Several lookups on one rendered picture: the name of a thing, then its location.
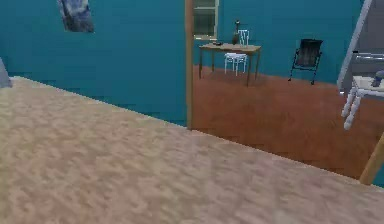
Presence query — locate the brown wooden table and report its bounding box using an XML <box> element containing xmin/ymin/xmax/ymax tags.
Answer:
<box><xmin>198</xmin><ymin>42</ymin><xmax>262</xmax><ymax>88</ymax></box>

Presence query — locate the dark vase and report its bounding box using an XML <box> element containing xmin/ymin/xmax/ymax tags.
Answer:
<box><xmin>231</xmin><ymin>20</ymin><xmax>242</xmax><ymax>46</ymax></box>

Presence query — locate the white framed window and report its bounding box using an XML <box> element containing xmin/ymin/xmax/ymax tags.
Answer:
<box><xmin>193</xmin><ymin>0</ymin><xmax>220</xmax><ymax>41</ymax></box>

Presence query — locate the white table with turned legs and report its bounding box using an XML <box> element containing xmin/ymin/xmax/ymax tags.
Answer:
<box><xmin>340</xmin><ymin>75</ymin><xmax>384</xmax><ymax>131</ymax></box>

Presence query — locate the grey room door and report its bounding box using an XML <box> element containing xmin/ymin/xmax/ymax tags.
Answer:
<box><xmin>336</xmin><ymin>0</ymin><xmax>384</xmax><ymax>93</ymax></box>

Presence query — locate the blue grey jar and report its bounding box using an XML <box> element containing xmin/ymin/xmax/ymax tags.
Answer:
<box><xmin>371</xmin><ymin>70</ymin><xmax>384</xmax><ymax>88</ymax></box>

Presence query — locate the white wire chair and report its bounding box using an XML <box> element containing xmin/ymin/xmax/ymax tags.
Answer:
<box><xmin>223</xmin><ymin>29</ymin><xmax>250</xmax><ymax>77</ymax></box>

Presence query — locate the blue grey wall picture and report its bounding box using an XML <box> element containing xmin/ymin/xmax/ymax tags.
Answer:
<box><xmin>57</xmin><ymin>0</ymin><xmax>95</xmax><ymax>34</ymax></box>

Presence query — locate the grey door handle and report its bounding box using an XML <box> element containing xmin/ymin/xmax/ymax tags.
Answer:
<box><xmin>352</xmin><ymin>50</ymin><xmax>384</xmax><ymax>62</ymax></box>

